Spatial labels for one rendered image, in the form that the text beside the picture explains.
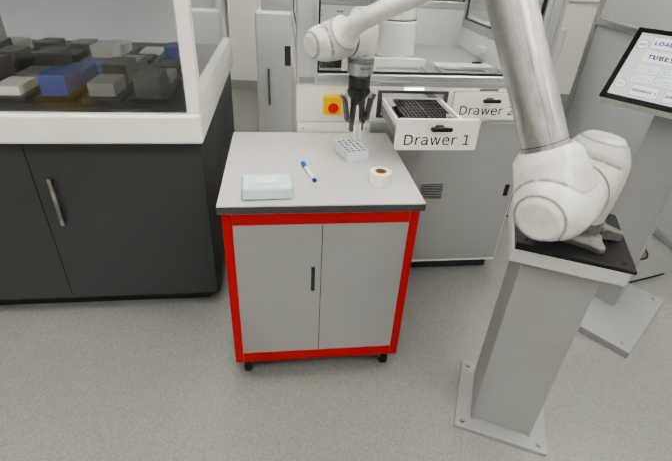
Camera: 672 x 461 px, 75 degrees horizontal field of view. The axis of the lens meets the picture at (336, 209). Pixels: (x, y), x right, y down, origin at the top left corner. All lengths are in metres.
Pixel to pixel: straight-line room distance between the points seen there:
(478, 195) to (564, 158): 1.16
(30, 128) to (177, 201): 0.52
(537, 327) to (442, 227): 0.89
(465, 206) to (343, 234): 0.93
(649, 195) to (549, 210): 1.22
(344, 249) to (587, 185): 0.71
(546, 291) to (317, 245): 0.67
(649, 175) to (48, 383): 2.43
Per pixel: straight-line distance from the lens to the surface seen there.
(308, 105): 1.80
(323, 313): 1.58
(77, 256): 2.07
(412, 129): 1.53
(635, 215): 2.24
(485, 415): 1.76
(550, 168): 1.03
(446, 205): 2.13
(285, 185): 1.30
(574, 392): 2.03
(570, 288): 1.36
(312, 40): 1.36
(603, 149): 1.21
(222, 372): 1.84
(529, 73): 1.04
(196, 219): 1.84
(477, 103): 1.94
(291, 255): 1.40
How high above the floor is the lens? 1.41
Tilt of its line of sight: 31 degrees down
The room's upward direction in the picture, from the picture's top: 3 degrees clockwise
